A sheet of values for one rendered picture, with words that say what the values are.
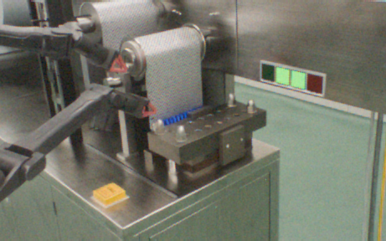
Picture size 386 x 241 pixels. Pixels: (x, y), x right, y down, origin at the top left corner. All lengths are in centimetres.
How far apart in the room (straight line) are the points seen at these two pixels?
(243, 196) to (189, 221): 24
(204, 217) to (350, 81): 60
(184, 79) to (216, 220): 49
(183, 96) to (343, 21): 60
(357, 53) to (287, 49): 23
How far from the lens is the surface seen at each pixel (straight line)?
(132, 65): 153
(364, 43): 135
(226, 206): 157
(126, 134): 164
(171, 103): 161
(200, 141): 147
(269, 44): 154
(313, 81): 146
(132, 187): 149
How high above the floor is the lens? 164
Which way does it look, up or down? 22 degrees down
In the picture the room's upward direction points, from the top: 3 degrees counter-clockwise
